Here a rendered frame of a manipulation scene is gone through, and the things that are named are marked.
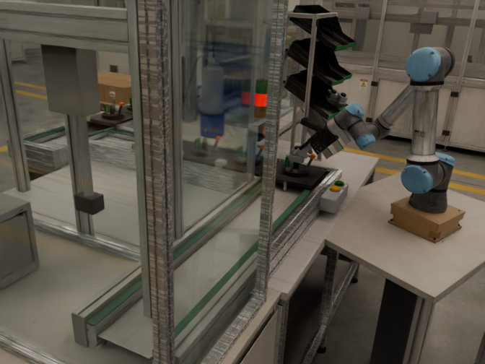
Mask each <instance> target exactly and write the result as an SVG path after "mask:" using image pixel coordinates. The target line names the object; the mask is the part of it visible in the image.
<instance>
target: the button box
mask: <svg viewBox="0 0 485 364"><path fill-rule="evenodd" d="M332 186H337V185H336V184H335V181H334V182H333V183H332V184H331V185H330V186H329V187H328V188H327V190H326V191H325V192H324V193H323V195H322V196H321V197H320V204H319V210H323V211H327V212H332V213H335V212H336V210H337V209H338V208H339V206H340V205H341V203H342V201H343V200H344V199H345V198H346V196H347V192H348V187H349V185H348V184H347V183H344V185H343V186H338V187H339V188H340V191H332V190H331V187H332Z"/></svg>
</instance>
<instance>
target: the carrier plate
mask: <svg viewBox="0 0 485 364"><path fill-rule="evenodd" d="M284 164H285V160H281V161H279V162H278V163H277V164H276V182H277V183H283V184H284V182H285V181H287V185H290V186H296V187H300V188H303V189H309V190H312V189H313V188H314V187H315V186H316V184H317V183H318V182H319V180H320V179H321V178H322V177H323V176H324V175H325V174H326V173H327V172H328V169H325V168H318V167H314V166H310V169H311V173H310V175H309V176H307V177H304V178H293V177H289V176H286V175H284V174H282V173H281V166H282V165H284Z"/></svg>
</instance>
